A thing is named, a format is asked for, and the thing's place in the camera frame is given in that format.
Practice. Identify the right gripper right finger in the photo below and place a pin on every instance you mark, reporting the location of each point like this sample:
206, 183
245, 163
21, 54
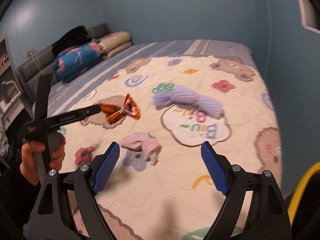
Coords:
267, 216

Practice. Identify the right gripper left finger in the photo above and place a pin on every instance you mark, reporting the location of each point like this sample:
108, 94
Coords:
52, 216

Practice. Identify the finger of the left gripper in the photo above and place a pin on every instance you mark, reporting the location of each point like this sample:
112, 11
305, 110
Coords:
92, 110

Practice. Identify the orange snack wrapper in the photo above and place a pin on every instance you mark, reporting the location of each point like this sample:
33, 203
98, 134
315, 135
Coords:
113, 113

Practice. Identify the purple foam fruit net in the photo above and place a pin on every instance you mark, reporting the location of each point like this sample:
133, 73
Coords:
181, 95

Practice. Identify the yellow rimmed trash bin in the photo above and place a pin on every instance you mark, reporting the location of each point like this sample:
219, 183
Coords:
303, 207

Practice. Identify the person's left hand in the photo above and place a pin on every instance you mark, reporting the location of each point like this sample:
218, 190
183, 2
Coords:
28, 168

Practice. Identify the white bedside shelf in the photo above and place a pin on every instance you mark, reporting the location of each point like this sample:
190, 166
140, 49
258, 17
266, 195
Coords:
11, 91

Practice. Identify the blue floral folded duvet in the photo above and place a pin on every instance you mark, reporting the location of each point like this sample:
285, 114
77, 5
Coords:
73, 62

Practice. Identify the grey padded headboard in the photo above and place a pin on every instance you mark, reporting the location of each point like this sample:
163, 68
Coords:
42, 62

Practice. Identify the beige folded blanket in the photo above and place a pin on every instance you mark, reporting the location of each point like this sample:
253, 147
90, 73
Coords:
114, 43

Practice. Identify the cream bear print quilt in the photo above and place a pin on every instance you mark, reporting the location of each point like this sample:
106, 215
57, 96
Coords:
187, 129

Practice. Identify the black clothing pile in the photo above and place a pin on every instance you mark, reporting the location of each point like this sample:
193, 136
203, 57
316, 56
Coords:
75, 37

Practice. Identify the wall power socket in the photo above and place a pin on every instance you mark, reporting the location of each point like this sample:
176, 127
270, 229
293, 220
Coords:
31, 52

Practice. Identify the window with dark frame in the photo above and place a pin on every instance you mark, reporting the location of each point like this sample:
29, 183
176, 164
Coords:
309, 17

